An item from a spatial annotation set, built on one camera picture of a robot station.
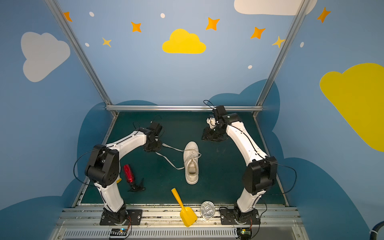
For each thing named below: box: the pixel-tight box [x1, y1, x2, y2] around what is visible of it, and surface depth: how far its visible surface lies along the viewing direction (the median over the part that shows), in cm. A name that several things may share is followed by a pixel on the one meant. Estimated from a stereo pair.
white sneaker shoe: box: [183, 141, 199, 185], surface depth 88 cm
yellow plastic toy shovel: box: [171, 187, 198, 227], surface depth 77 cm
